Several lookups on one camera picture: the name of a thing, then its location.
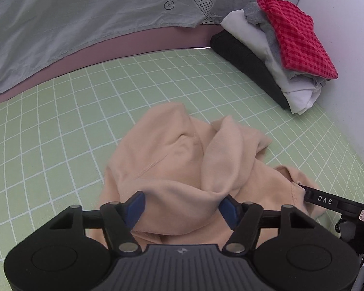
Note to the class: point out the grey carrot print bedsheet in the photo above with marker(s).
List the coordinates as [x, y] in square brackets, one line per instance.
[79, 21]

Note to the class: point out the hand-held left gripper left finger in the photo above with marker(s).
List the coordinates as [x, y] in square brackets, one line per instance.
[135, 209]

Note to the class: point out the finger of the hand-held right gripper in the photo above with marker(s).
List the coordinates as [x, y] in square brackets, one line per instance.
[324, 200]

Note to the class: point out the grey folded garment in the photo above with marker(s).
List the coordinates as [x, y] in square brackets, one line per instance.
[251, 13]

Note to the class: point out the green checked mat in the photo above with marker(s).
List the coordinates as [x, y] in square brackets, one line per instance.
[63, 112]

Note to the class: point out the pink mattress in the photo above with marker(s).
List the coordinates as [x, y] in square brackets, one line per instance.
[124, 45]

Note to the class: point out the beige sweater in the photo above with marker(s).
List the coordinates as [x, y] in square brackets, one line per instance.
[170, 163]

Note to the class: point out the white folded garment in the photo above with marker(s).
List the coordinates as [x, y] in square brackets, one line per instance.
[251, 36]

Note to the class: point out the black folded garment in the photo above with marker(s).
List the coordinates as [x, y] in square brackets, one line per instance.
[239, 54]

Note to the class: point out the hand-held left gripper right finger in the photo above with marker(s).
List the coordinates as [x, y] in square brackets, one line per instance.
[229, 212]

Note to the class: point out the red checked folded cloth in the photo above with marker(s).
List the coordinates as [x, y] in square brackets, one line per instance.
[294, 36]

